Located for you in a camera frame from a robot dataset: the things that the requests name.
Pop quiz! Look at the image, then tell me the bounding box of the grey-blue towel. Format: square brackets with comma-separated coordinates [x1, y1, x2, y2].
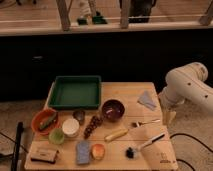
[137, 91, 156, 111]

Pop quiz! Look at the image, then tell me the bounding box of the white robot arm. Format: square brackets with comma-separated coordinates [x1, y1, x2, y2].
[158, 62, 213, 126]

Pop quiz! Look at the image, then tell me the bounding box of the purple bowl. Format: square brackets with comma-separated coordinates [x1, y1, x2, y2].
[101, 99, 125, 122]

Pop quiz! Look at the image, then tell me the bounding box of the green sponge in bowl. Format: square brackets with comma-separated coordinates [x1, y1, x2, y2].
[39, 112, 57, 131]

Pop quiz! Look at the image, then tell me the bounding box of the orange bowl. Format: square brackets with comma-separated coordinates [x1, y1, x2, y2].
[31, 108, 59, 135]

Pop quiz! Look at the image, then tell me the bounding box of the metal fork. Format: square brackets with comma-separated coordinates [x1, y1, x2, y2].
[131, 119, 161, 128]

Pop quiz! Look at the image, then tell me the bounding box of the black dish brush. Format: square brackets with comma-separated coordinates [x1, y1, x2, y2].
[125, 133, 165, 159]

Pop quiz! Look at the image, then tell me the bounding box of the bunch of dark grapes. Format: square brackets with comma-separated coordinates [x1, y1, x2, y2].
[84, 116, 103, 139]

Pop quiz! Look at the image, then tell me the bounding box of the orange bread roll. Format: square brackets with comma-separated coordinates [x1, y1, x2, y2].
[91, 144, 105, 160]

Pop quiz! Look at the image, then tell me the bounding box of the small metal cup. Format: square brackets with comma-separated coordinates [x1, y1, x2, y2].
[73, 110, 85, 125]

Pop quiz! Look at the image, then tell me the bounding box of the blue sponge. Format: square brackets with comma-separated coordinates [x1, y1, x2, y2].
[76, 140, 90, 165]

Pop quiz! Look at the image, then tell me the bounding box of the green plastic tray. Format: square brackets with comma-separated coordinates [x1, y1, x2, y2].
[48, 76, 101, 110]

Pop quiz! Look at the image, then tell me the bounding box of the white round container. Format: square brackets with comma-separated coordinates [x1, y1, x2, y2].
[62, 118, 80, 137]

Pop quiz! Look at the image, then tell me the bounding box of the small green cup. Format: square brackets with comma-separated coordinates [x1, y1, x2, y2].
[49, 128, 64, 145]

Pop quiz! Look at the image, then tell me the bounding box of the green base object background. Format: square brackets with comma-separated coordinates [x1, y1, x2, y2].
[77, 11, 107, 25]

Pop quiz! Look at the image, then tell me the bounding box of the wooden block eraser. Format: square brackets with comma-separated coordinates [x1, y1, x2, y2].
[30, 148, 59, 164]

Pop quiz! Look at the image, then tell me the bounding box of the black pole left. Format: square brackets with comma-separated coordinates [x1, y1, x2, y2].
[11, 122, 24, 171]

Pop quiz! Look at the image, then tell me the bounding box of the black cable right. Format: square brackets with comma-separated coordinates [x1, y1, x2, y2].
[169, 132, 213, 171]

